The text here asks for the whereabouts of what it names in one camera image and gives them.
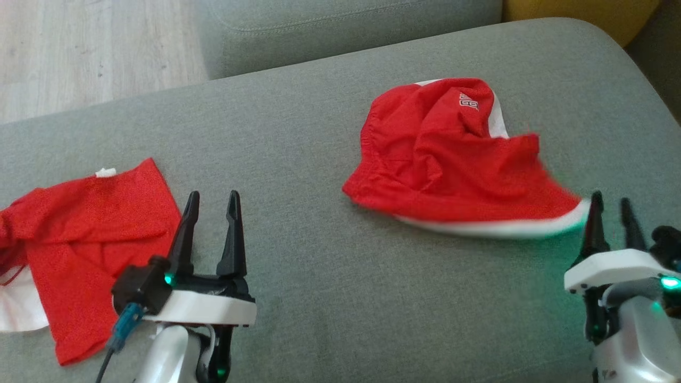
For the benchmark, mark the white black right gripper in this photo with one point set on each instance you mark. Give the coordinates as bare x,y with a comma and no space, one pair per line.
612,268

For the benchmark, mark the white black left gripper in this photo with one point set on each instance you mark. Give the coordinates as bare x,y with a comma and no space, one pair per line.
213,308

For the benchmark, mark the red basketball jersey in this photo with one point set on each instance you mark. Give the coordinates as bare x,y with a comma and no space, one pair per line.
80,239

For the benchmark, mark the red shorts white trim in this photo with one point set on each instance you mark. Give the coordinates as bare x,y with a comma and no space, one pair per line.
452,170

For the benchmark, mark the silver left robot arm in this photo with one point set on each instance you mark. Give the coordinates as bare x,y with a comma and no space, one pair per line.
165,356

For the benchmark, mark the large grey sofa seat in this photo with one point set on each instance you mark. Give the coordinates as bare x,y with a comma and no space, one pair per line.
298,159

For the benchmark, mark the large yellow sofa backrest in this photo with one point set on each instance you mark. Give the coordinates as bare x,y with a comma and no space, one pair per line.
585,16

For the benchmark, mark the grey sofa seat cushion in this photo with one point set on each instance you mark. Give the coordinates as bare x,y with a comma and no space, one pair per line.
319,32

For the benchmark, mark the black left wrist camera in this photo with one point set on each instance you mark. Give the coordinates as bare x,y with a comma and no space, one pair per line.
141,284

